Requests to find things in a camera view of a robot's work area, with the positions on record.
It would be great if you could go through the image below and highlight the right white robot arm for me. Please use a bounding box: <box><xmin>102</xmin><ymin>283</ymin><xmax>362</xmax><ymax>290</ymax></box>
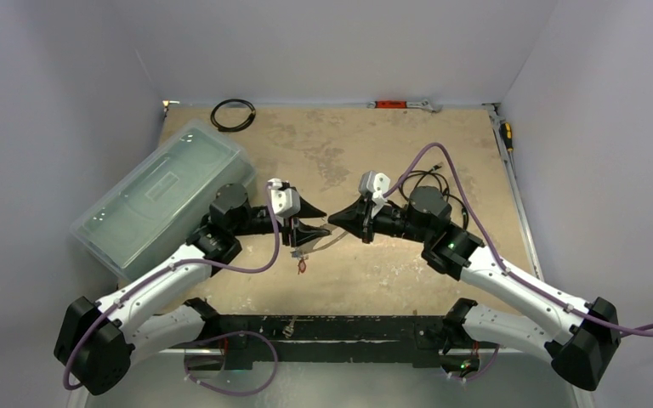
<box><xmin>328</xmin><ymin>186</ymin><xmax>621</xmax><ymax>391</ymax></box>

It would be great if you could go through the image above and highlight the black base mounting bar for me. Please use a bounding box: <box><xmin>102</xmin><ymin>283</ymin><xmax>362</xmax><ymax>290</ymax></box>
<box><xmin>185</xmin><ymin>298</ymin><xmax>494</xmax><ymax>376</ymax></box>

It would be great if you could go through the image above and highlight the clear plastic storage box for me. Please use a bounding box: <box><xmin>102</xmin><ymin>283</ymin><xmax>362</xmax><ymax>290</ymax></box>
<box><xmin>71</xmin><ymin>119</ymin><xmax>257</xmax><ymax>281</ymax></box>

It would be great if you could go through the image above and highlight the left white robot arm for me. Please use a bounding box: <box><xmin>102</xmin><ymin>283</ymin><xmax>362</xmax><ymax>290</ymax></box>
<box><xmin>54</xmin><ymin>178</ymin><xmax>330</xmax><ymax>395</ymax></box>

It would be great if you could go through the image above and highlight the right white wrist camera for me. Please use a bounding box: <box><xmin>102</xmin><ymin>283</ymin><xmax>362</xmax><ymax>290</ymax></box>
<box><xmin>358</xmin><ymin>170</ymin><xmax>391</xmax><ymax>218</ymax></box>

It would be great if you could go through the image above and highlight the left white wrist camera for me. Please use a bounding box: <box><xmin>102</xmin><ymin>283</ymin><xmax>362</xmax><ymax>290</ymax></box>
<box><xmin>267</xmin><ymin>178</ymin><xmax>301</xmax><ymax>218</ymax></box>

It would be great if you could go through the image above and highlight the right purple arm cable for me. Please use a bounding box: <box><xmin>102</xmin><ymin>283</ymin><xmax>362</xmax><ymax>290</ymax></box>
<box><xmin>383</xmin><ymin>142</ymin><xmax>653</xmax><ymax>339</ymax></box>

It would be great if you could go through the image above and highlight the small coiled black cable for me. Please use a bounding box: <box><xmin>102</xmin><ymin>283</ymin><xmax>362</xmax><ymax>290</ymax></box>
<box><xmin>209</xmin><ymin>99</ymin><xmax>257</xmax><ymax>133</ymax></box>

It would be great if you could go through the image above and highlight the aluminium frame rail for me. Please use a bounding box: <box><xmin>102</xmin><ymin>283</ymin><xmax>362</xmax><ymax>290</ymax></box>
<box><xmin>483</xmin><ymin>104</ymin><xmax>543</xmax><ymax>281</ymax></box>

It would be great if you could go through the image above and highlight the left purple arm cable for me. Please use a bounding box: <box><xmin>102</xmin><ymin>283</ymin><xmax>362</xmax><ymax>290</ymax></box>
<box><xmin>62</xmin><ymin>188</ymin><xmax>281</xmax><ymax>391</ymax></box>

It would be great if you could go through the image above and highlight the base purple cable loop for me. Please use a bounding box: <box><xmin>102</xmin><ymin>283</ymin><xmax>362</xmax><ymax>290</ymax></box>
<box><xmin>182</xmin><ymin>330</ymin><xmax>280</xmax><ymax>397</ymax></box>

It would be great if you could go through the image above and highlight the silver key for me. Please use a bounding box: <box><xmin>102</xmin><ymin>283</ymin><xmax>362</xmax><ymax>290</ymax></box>
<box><xmin>282</xmin><ymin>315</ymin><xmax>298</xmax><ymax>339</ymax></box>

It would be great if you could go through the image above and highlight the red key tag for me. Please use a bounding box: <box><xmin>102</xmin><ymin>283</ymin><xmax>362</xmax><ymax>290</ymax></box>
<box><xmin>298</xmin><ymin>258</ymin><xmax>307</xmax><ymax>275</ymax></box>

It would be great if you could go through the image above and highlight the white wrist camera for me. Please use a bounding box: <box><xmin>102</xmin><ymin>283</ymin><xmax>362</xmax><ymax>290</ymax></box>
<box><xmin>358</xmin><ymin>170</ymin><xmax>391</xmax><ymax>218</ymax></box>
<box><xmin>267</xmin><ymin>178</ymin><xmax>301</xmax><ymax>218</ymax></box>

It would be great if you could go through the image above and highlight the yellow black screwdriver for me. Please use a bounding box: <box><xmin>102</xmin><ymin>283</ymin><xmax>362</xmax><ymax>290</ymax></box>
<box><xmin>499</xmin><ymin>122</ymin><xmax>514</xmax><ymax>154</ymax></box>

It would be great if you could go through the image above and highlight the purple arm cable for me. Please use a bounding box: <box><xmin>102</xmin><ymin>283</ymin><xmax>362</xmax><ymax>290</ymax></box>
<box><xmin>62</xmin><ymin>188</ymin><xmax>281</xmax><ymax>391</ymax></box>
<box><xmin>383</xmin><ymin>142</ymin><xmax>653</xmax><ymax>339</ymax></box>

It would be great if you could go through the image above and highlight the red handled adjustable wrench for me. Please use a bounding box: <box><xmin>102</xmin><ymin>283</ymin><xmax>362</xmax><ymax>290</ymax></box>
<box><xmin>366</xmin><ymin>99</ymin><xmax>442</xmax><ymax>113</ymax></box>

